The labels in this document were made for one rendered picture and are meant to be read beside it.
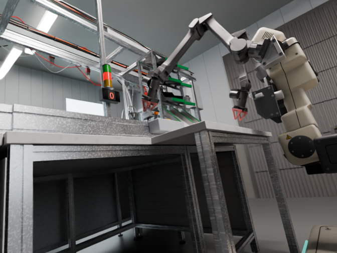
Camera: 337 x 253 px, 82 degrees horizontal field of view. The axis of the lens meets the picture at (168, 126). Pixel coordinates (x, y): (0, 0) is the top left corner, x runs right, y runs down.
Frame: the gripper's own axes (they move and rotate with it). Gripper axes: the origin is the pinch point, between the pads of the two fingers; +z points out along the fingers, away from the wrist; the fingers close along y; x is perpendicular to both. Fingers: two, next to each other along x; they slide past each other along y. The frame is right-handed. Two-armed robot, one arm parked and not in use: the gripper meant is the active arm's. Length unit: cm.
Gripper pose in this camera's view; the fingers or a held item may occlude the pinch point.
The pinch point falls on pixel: (146, 110)
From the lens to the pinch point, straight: 124.6
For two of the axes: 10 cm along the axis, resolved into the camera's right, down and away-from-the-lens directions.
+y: -6.1, -0.4, -7.9
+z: -3.1, 9.3, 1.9
